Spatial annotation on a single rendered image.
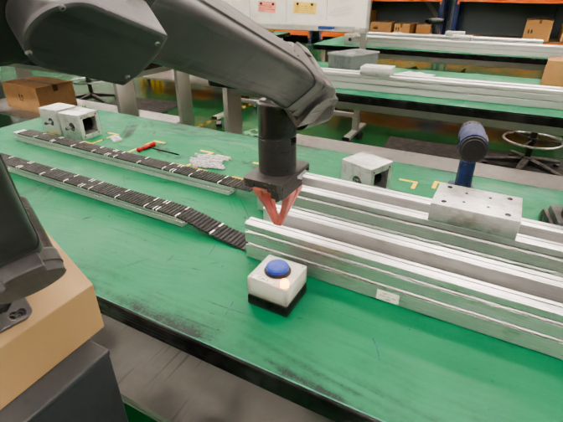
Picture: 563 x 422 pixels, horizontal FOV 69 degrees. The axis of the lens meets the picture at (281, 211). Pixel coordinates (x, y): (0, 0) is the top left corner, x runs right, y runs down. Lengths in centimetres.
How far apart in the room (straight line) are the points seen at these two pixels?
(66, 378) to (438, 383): 54
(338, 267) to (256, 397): 66
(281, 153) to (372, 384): 36
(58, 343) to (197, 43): 53
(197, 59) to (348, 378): 49
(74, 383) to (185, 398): 67
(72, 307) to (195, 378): 74
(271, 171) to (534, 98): 183
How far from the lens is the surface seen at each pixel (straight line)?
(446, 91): 231
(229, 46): 34
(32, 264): 50
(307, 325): 72
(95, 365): 73
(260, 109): 58
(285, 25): 394
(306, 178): 103
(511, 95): 230
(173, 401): 135
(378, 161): 112
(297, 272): 73
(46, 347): 71
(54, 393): 71
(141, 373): 145
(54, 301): 70
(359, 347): 69
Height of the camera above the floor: 128
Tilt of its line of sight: 29 degrees down
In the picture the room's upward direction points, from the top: straight up
